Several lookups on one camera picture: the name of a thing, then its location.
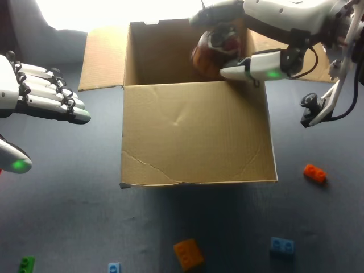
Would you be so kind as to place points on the brown cardboard box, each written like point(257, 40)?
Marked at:
point(199, 133)

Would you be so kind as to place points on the light blue toy brick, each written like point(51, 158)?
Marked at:
point(114, 268)

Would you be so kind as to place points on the grey table cloth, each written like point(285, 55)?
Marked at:
point(71, 213)

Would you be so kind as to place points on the large orange toy brick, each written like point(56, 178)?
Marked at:
point(189, 254)

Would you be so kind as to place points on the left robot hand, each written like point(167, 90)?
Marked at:
point(42, 91)

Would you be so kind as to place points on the small orange toy brick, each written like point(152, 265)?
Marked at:
point(314, 173)

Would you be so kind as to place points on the green toy brick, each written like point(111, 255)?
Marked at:
point(27, 264)

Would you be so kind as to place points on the chocolate toy cake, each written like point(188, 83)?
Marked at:
point(210, 57)

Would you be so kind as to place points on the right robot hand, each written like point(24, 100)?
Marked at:
point(284, 17)

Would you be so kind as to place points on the white backdrop sheet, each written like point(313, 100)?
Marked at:
point(68, 42)

